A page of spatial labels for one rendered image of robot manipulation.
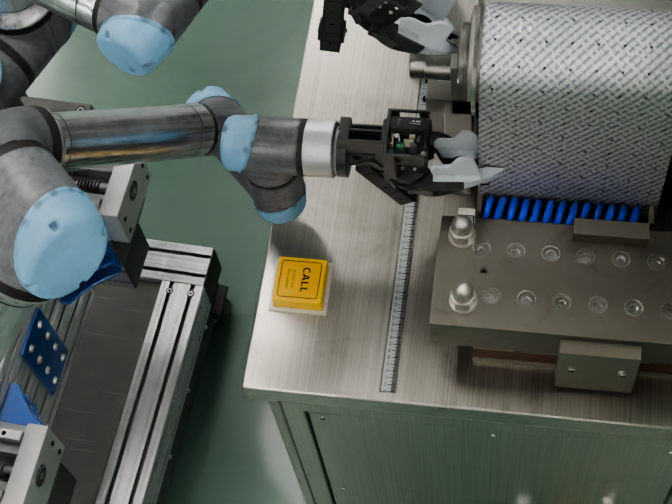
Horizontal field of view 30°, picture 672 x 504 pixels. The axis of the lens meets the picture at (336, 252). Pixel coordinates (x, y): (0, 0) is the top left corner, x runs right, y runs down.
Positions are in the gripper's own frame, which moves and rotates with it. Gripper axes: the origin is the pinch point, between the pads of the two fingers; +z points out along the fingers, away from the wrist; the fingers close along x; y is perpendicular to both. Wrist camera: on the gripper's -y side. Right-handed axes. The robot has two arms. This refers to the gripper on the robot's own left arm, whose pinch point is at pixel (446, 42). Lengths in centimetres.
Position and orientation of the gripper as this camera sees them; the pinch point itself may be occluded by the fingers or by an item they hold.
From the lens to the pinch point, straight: 155.9
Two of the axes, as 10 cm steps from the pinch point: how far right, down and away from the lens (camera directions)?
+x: 1.3, -8.8, 4.6
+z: 8.2, 3.6, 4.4
